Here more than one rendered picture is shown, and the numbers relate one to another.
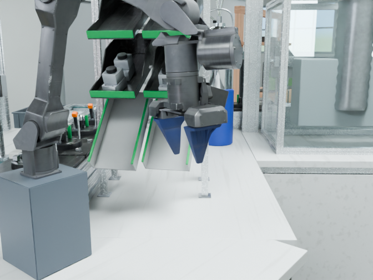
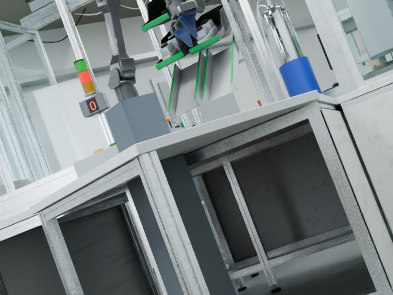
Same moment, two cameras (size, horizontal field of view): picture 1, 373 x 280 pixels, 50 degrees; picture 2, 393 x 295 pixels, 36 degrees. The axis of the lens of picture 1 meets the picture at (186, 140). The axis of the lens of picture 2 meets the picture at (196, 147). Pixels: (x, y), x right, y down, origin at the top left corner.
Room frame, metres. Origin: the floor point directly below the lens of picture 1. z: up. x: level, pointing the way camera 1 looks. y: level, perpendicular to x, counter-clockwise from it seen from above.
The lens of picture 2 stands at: (-1.10, -0.41, 0.69)
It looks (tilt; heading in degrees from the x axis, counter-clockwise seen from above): 4 degrees up; 16
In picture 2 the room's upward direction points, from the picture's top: 21 degrees counter-clockwise
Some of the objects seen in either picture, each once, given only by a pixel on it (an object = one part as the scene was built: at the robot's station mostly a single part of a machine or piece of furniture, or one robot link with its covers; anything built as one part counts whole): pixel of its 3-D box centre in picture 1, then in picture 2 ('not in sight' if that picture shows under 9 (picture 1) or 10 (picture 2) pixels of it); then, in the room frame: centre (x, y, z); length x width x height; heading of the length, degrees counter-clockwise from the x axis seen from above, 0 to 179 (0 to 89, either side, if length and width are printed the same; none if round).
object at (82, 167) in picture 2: not in sight; (102, 160); (0.99, 0.56, 0.93); 0.21 x 0.07 x 0.06; 88
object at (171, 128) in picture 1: (171, 135); (186, 38); (0.76, 0.03, 1.16); 0.06 x 0.04 x 0.07; 119
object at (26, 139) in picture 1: (40, 132); (121, 78); (0.84, 0.31, 1.15); 0.09 x 0.07 x 0.06; 158
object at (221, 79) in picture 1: (218, 49); (279, 27); (1.99, -0.15, 1.32); 0.14 x 0.14 x 0.38
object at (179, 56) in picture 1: (180, 51); not in sight; (0.71, 0.01, 1.32); 0.09 x 0.06 x 0.07; 68
